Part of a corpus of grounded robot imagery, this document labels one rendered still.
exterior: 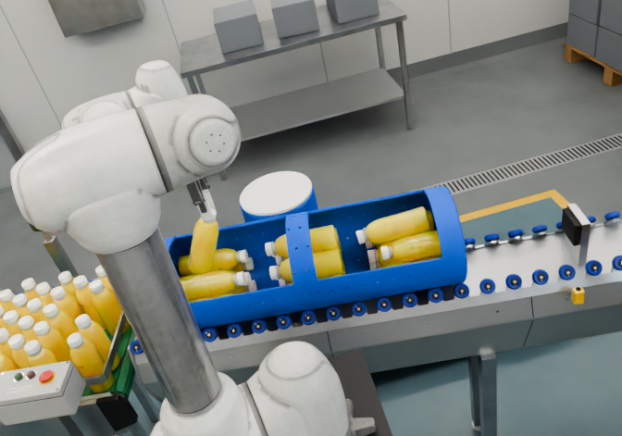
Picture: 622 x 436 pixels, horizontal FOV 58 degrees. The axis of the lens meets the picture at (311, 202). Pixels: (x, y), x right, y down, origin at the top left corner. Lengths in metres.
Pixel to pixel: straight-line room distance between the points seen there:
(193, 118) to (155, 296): 0.30
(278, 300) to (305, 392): 0.50
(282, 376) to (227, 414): 0.12
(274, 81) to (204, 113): 4.22
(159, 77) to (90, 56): 3.60
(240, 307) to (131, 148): 0.88
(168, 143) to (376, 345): 1.11
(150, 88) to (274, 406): 0.75
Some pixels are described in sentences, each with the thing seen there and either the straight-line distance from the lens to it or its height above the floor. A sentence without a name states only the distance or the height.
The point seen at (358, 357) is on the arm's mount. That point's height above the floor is 1.01.
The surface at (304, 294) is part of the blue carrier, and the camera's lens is 1.56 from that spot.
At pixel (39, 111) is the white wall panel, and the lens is 5.20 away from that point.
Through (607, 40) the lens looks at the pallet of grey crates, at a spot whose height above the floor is 0.33.
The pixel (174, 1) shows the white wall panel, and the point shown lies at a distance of 4.76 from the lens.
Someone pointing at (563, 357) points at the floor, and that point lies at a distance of 2.79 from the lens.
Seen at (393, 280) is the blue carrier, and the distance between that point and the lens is 1.55.
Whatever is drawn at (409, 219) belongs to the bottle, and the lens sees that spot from 1.59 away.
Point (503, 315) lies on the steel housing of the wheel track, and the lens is 1.76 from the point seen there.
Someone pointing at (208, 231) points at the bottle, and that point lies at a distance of 1.57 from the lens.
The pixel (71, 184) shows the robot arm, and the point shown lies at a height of 1.83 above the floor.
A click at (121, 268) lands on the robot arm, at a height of 1.66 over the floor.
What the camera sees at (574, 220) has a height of 1.08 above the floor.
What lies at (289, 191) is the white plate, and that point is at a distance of 2.08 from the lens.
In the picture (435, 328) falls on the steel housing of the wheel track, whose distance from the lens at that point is 1.73.
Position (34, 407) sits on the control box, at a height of 1.05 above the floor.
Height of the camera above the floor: 2.16
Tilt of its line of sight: 34 degrees down
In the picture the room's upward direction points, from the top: 14 degrees counter-clockwise
